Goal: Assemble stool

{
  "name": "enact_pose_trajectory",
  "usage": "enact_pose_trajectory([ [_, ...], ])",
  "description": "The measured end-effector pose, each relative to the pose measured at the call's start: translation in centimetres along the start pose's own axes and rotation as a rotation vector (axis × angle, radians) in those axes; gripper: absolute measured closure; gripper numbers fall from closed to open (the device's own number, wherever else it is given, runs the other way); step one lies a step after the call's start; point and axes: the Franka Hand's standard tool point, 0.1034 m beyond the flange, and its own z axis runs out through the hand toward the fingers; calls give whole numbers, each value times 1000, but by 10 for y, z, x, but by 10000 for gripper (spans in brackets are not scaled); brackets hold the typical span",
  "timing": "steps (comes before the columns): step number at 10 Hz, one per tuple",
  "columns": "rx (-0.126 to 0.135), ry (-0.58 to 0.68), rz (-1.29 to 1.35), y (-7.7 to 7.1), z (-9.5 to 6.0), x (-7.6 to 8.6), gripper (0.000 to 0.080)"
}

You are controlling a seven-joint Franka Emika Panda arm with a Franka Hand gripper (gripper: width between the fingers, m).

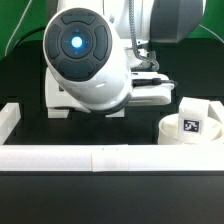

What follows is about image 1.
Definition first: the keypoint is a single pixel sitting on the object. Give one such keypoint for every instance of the white front fence wall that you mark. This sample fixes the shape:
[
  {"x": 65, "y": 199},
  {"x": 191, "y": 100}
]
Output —
[{"x": 127, "y": 158}]

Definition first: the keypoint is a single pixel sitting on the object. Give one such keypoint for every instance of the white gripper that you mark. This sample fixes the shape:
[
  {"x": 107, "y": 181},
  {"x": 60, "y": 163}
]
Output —
[{"x": 109, "y": 89}]

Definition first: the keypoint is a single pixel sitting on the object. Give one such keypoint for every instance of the white left fence wall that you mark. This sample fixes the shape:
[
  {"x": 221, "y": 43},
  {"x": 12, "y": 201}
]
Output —
[{"x": 9, "y": 117}]

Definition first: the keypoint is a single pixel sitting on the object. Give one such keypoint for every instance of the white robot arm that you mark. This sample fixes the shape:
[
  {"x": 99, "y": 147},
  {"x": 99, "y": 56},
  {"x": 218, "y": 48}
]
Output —
[{"x": 97, "y": 53}]

